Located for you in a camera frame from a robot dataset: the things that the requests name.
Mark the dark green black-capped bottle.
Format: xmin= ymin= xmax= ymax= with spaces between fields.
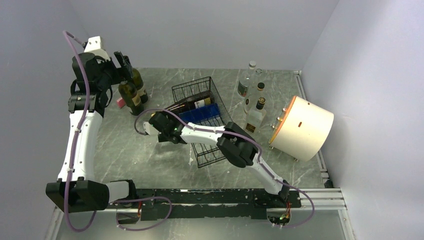
xmin=123 ymin=55 xmax=149 ymax=104

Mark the green bottle silver cap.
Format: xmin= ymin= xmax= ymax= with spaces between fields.
xmin=118 ymin=80 xmax=144 ymax=116

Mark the blue clear glass bottle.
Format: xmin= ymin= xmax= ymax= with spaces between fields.
xmin=178 ymin=103 xmax=222 ymax=127

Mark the clear bottle white label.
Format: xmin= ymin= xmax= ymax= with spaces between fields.
xmin=243 ymin=82 xmax=265 ymax=114

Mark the frosted clear slim bottle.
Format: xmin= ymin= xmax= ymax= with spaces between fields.
xmin=237 ymin=60 xmax=257 ymax=98

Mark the clear bottle orange black label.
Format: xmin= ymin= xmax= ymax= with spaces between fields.
xmin=245 ymin=97 xmax=267 ymax=133

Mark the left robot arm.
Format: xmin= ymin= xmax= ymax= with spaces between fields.
xmin=45 ymin=51 xmax=139 ymax=213

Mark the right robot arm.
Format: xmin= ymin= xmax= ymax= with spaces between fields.
xmin=137 ymin=77 xmax=290 ymax=207

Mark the dark red gold-capped bottle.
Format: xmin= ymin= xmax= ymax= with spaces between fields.
xmin=165 ymin=91 xmax=215 ymax=114

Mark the pink rectangular eraser block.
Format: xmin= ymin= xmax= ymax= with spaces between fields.
xmin=116 ymin=97 xmax=126 ymax=109

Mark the beige cylindrical lamp shade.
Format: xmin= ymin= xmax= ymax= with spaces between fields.
xmin=269 ymin=95 xmax=334 ymax=162

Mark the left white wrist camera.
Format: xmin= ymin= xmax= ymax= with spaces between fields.
xmin=84 ymin=36 xmax=111 ymax=61

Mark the black wire wine rack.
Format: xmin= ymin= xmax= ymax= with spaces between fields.
xmin=171 ymin=76 xmax=233 ymax=168

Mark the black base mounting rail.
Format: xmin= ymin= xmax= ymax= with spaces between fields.
xmin=112 ymin=188 xmax=302 ymax=221

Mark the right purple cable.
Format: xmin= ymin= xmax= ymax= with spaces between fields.
xmin=134 ymin=108 xmax=316 ymax=229

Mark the purple cable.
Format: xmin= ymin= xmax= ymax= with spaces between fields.
xmin=62 ymin=31 xmax=97 ymax=233
xmin=134 ymin=108 xmax=316 ymax=229

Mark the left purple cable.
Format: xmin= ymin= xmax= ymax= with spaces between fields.
xmin=62 ymin=31 xmax=97 ymax=233

